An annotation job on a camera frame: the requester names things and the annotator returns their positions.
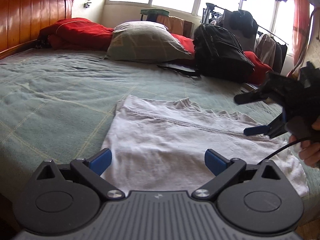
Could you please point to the red quilt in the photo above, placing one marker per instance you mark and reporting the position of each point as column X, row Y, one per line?
column 82, row 34

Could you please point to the wooden headboard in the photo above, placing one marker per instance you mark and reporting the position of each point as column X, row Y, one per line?
column 22, row 20

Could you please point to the items on window sill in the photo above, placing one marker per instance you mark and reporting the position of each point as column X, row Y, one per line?
column 175, row 25

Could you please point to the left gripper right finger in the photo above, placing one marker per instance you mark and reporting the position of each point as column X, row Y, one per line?
column 227, row 173

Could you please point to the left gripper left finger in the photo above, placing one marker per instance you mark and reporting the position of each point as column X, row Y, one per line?
column 88, row 172

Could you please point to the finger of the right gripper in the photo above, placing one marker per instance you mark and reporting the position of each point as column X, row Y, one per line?
column 250, row 97
column 251, row 131

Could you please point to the clothes rack with garments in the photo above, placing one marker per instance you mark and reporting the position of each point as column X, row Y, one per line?
column 269, row 48

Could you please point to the black backpack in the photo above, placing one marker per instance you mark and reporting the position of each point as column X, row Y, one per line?
column 218, row 54

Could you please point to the right orange curtain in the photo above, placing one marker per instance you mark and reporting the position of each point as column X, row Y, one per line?
column 300, row 38

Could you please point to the green plaid bed blanket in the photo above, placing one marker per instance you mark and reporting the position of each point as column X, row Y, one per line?
column 59, row 105

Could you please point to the grey green pillow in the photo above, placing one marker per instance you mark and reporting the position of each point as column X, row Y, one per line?
column 145, row 41

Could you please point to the right hand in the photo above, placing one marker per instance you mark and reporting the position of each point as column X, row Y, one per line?
column 309, row 153

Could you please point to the white printed long-sleeve shirt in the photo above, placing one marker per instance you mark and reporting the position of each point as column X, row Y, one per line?
column 160, row 146

